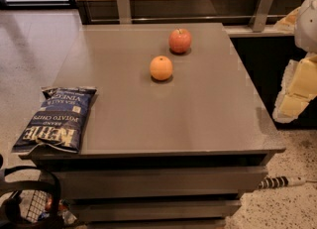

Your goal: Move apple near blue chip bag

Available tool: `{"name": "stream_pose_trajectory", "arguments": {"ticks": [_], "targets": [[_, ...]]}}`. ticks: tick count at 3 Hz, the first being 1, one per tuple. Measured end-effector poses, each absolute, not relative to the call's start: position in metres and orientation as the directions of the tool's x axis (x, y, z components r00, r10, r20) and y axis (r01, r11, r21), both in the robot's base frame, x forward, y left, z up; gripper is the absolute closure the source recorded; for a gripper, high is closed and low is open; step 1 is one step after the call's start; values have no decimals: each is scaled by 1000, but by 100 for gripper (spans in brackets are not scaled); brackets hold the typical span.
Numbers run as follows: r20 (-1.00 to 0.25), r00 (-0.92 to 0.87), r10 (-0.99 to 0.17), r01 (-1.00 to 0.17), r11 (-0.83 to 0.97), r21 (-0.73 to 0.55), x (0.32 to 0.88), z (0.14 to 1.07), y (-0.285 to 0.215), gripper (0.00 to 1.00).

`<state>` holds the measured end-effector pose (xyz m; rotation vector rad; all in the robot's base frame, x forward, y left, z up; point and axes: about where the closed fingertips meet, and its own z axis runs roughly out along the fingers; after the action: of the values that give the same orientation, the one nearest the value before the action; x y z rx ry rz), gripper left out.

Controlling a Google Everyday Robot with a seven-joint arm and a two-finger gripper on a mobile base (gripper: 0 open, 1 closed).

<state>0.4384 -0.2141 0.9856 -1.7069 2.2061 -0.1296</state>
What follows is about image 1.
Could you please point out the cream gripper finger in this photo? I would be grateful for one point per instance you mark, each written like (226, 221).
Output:
(304, 81)
(287, 108)

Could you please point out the red apple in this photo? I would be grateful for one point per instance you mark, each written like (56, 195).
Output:
(179, 41)

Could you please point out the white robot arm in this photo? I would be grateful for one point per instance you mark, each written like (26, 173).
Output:
(302, 21)

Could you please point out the blue kettle chip bag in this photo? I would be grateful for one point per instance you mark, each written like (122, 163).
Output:
(59, 122)

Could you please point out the white power strip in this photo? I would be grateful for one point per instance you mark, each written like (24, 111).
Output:
(281, 181)

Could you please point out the grey drawer cabinet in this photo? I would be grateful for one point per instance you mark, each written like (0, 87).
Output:
(162, 155)

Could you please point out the orange fruit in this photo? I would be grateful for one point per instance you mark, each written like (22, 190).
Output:
(161, 68)

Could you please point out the right metal wall bracket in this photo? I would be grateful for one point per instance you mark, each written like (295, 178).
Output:
(258, 20)

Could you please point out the metal wall bracket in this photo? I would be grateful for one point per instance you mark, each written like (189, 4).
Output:
(124, 11)
(258, 20)

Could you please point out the left metal wall bracket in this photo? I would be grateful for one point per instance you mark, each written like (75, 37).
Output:
(124, 11)

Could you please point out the metal rail bar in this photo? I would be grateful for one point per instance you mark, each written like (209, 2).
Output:
(221, 19)

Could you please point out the black wire basket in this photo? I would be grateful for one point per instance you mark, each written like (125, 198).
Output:
(29, 203)

